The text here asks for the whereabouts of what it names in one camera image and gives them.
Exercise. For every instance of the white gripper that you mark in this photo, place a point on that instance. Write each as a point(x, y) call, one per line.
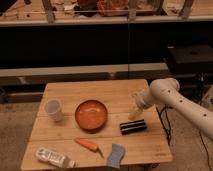
point(143, 100)

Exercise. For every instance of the black striped eraser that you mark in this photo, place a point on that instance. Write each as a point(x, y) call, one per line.
point(132, 127)

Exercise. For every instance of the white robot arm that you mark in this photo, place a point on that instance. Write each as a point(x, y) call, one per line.
point(166, 91)

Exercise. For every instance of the orange bowl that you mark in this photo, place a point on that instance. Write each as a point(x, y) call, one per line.
point(91, 115)

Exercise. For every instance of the blue sponge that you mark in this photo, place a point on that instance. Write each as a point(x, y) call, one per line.
point(115, 157)

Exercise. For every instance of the orange toy carrot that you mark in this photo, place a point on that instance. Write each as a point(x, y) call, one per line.
point(92, 146)

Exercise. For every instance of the wooden table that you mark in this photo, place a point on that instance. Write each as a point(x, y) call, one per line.
point(146, 147)

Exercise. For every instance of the black box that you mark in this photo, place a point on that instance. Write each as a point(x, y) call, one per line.
point(190, 59)

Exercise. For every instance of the clear plastic bottle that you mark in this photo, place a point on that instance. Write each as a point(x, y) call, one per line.
point(55, 158)

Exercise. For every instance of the long shelf with clutter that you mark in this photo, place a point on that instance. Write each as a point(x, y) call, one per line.
point(92, 12)

